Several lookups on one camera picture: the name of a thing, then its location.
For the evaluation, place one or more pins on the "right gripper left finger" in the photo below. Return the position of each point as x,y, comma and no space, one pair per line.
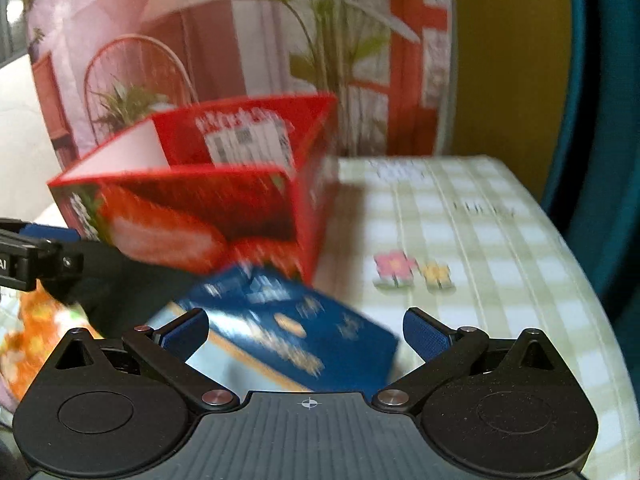
163,353

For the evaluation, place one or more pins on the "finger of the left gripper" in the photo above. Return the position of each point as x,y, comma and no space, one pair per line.
31,252

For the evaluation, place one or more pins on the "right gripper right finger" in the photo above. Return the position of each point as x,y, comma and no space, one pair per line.
448,354

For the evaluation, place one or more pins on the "orange floral oven mitt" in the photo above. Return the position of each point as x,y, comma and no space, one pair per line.
32,325

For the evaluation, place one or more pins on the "blue snack package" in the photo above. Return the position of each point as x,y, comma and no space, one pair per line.
267,332

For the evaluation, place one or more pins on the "pink room scene backdrop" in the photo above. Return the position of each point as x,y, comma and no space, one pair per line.
102,65

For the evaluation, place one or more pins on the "green plaid tablecloth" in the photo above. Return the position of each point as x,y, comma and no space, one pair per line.
462,239

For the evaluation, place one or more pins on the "red strawberry cardboard box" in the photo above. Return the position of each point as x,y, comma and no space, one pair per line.
202,187

